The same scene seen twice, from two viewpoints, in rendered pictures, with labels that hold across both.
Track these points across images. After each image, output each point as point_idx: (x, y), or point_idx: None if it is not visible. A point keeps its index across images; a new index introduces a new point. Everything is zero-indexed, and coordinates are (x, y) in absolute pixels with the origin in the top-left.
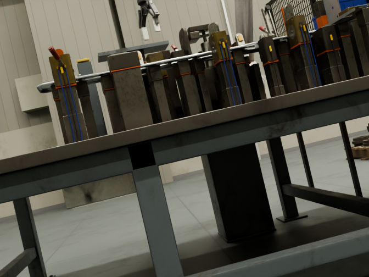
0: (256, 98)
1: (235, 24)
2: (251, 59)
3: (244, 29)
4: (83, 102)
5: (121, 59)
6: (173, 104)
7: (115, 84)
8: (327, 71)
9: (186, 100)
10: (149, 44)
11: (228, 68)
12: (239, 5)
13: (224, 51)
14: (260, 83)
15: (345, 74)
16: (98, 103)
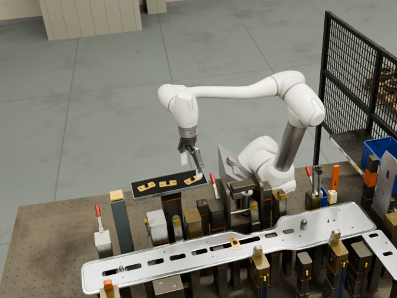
0: (282, 260)
1: (282, 140)
2: (288, 169)
3: (289, 151)
4: (123, 289)
5: (167, 296)
6: None
7: None
8: (352, 280)
9: (218, 282)
10: (187, 188)
11: (263, 291)
12: (290, 132)
13: (264, 282)
14: (289, 259)
15: (365, 286)
16: (129, 233)
